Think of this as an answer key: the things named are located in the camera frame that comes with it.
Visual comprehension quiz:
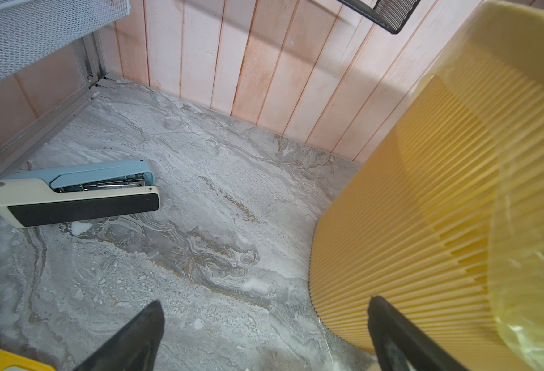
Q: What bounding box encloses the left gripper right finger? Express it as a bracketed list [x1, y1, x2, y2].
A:
[367, 296, 466, 370]

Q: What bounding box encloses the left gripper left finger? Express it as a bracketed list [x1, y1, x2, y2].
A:
[74, 300, 165, 370]

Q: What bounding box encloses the yellow plastic waste bin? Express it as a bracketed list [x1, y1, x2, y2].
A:
[309, 1, 544, 370]

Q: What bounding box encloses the yellow calculator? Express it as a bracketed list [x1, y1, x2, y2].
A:
[0, 349, 55, 371]

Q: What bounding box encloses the black mesh wall basket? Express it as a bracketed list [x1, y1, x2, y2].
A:
[338, 0, 420, 35]

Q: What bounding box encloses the white wire mesh shelf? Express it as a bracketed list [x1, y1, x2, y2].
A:
[0, 0, 131, 81]

